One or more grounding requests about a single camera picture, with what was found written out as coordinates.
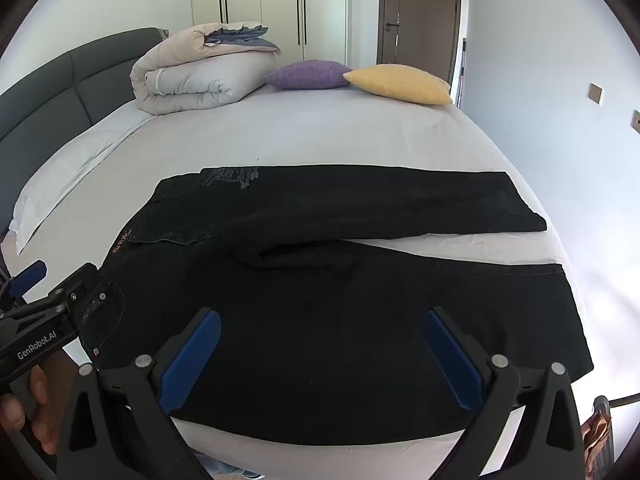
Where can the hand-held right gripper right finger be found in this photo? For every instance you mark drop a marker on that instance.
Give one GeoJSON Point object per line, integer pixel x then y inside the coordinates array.
{"type": "Point", "coordinates": [452, 360]}

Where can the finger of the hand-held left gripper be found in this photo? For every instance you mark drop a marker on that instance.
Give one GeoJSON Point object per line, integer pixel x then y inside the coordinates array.
{"type": "Point", "coordinates": [80, 282]}
{"type": "Point", "coordinates": [27, 277]}

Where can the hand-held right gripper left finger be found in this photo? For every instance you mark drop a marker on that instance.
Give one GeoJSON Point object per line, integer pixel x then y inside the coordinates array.
{"type": "Point", "coordinates": [192, 360]}

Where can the black pants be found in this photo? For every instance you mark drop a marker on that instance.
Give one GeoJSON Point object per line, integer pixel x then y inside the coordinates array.
{"type": "Point", "coordinates": [325, 310]}

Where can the person's left hand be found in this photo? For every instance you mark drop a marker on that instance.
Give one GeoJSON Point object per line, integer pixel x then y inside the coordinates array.
{"type": "Point", "coordinates": [42, 400]}

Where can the white pillow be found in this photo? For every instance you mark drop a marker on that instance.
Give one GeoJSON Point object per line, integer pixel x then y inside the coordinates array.
{"type": "Point", "coordinates": [65, 175]}

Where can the blue cloth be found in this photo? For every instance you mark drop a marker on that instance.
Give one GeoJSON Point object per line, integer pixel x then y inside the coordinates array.
{"type": "Point", "coordinates": [220, 471]}

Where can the brown cloth item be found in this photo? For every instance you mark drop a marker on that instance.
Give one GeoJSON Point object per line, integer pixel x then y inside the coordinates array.
{"type": "Point", "coordinates": [597, 435]}

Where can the folded beige duvet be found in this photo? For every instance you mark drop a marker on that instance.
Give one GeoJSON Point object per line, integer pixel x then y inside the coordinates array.
{"type": "Point", "coordinates": [190, 75]}

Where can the bed with white sheet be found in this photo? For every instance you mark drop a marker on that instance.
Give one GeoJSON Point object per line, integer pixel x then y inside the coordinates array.
{"type": "Point", "coordinates": [325, 130]}

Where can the yellow cushion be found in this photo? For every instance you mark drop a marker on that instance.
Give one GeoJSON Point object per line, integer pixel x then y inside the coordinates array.
{"type": "Point", "coordinates": [400, 84]}

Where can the thin dark pole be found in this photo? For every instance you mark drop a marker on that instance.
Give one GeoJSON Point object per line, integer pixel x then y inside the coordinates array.
{"type": "Point", "coordinates": [463, 70]}

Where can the purple cloth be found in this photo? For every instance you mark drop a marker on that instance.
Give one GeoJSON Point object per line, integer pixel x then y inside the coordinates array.
{"type": "Point", "coordinates": [310, 75]}

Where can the white wardrobe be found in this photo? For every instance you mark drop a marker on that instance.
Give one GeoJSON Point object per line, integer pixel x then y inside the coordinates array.
{"type": "Point", "coordinates": [270, 0]}

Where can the brown door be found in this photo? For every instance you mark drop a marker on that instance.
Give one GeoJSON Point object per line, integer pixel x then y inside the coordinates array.
{"type": "Point", "coordinates": [420, 10]}

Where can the wall socket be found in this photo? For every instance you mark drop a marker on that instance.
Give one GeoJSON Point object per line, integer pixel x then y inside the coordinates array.
{"type": "Point", "coordinates": [636, 122]}
{"type": "Point", "coordinates": [595, 93]}

